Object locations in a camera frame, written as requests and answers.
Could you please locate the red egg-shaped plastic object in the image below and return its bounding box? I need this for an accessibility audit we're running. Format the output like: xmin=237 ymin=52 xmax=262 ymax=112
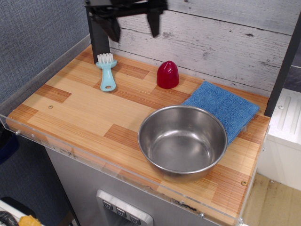
xmin=157 ymin=61 xmax=179 ymax=89

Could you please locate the clear acrylic table guard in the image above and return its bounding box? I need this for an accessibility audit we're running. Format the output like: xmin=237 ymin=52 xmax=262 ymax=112
xmin=0 ymin=37 xmax=270 ymax=226

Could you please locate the grey metal cabinet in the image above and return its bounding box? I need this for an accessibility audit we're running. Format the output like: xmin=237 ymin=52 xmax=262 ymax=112
xmin=46 ymin=148 xmax=214 ymax=226

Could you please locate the light blue dish brush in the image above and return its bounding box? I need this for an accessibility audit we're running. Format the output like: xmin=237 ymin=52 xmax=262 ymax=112
xmin=95 ymin=53 xmax=117 ymax=92

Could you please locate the stainless steel bowl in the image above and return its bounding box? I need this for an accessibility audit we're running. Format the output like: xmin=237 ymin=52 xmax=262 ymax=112
xmin=138 ymin=105 xmax=228 ymax=183

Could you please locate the dark grey right post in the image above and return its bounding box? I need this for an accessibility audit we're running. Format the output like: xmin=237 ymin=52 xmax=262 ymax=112
xmin=264 ymin=15 xmax=301 ymax=117

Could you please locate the dark grey vertical post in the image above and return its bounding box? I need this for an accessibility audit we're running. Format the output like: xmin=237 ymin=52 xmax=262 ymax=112
xmin=86 ymin=8 xmax=110 ymax=63

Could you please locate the yellow and black object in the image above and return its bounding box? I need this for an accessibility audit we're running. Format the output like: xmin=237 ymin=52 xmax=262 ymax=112
xmin=0 ymin=211 xmax=42 ymax=226

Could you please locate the blue microfiber cloth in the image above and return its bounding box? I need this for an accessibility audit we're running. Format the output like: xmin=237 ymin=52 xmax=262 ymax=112
xmin=183 ymin=81 xmax=260 ymax=145

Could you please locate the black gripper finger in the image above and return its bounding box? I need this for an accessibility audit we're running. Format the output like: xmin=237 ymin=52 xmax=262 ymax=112
xmin=95 ymin=16 xmax=121 ymax=42
xmin=147 ymin=11 xmax=160 ymax=38

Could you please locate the white ribbed appliance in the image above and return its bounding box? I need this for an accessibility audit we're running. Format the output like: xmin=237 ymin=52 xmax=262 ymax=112
xmin=257 ymin=89 xmax=301 ymax=190

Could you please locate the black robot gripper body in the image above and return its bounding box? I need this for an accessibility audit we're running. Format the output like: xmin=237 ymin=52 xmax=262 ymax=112
xmin=85 ymin=0 xmax=168 ymax=19

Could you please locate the silver button panel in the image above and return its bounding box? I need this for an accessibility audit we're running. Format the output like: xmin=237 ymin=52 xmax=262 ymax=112
xmin=96 ymin=189 xmax=154 ymax=226

